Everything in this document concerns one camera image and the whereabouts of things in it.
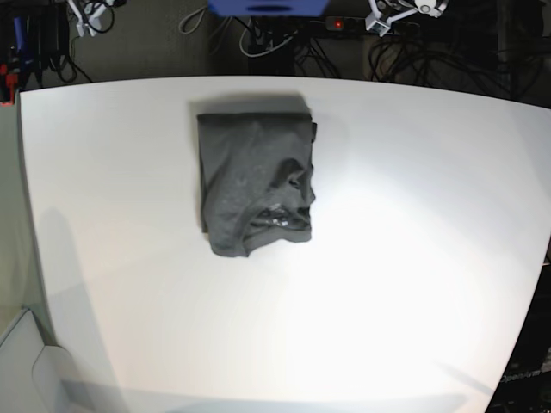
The white camera bracket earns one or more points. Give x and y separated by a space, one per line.
394 11
89 15

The red clamp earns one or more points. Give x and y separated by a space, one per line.
8 85

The black power strip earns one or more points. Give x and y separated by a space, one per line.
357 26

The dark grey t-shirt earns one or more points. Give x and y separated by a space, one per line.
256 169

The black equipment rack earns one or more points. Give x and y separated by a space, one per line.
35 37

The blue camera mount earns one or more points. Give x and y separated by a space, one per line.
268 7

